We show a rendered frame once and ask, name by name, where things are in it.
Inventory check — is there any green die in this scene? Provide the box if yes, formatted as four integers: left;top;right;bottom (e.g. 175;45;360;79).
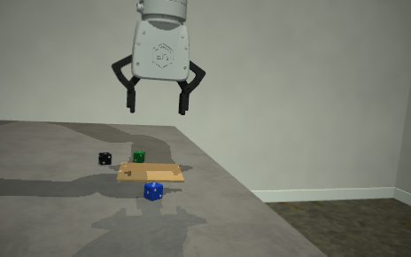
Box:
133;151;145;163

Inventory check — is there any tan flat mat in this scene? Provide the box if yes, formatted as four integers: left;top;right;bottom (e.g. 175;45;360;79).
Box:
117;162;184;183

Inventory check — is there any black die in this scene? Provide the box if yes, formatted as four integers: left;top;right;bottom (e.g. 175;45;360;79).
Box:
98;152;112;165

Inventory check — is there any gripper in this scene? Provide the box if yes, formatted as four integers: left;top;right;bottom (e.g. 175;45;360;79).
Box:
112;18;206;115

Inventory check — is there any blue die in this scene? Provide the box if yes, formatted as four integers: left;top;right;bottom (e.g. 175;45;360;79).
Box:
144;182;163;200

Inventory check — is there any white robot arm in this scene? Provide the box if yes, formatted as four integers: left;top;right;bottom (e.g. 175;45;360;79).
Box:
136;0;187;22

